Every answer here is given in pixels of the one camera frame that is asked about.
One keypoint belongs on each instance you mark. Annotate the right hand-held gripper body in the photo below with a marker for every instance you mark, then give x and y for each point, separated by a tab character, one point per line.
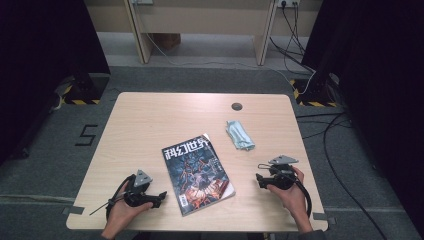
281	180

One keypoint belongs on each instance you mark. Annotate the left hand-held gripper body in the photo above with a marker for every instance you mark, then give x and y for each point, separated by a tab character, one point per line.
141	179

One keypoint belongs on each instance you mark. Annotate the dark illustrated magazine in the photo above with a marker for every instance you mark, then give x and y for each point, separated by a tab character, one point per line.
196	173

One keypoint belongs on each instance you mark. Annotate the light blue face mask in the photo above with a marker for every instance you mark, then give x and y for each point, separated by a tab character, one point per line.
238	135

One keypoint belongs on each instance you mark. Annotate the person's right hand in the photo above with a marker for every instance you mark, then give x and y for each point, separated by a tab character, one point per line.
295	203

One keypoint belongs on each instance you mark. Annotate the person's left hand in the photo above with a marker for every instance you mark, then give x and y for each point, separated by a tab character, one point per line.
120	216

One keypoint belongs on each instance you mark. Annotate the grey tape piece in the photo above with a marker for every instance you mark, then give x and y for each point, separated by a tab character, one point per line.
323	217
73	210

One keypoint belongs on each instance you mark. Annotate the round table grommet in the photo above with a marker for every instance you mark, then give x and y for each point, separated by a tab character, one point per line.
236	106

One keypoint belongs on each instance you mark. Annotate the black stand base striped tape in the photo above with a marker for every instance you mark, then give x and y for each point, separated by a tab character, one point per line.
316	90
86	88

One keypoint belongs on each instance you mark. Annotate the brown cardboard box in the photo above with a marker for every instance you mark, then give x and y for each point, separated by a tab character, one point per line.
168	40

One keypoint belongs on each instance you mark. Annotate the black curtain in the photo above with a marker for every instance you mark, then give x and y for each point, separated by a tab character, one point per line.
383	66
40	50

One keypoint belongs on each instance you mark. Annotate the beige wooden desk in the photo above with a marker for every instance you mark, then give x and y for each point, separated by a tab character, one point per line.
200	18

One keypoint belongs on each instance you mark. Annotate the white power socket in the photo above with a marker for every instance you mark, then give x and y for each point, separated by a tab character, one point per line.
290	2

